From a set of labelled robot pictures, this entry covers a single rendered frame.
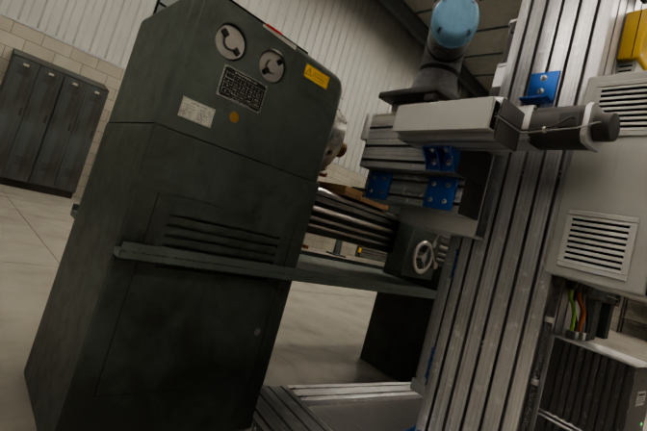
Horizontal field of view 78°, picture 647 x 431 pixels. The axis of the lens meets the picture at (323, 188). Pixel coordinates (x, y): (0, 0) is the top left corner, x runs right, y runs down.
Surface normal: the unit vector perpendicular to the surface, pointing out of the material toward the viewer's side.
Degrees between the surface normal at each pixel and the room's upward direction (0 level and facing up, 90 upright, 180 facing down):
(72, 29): 90
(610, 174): 90
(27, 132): 90
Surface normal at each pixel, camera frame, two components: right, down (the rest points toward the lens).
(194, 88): 0.67, 0.12
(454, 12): -0.17, 0.00
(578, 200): -0.77, -0.26
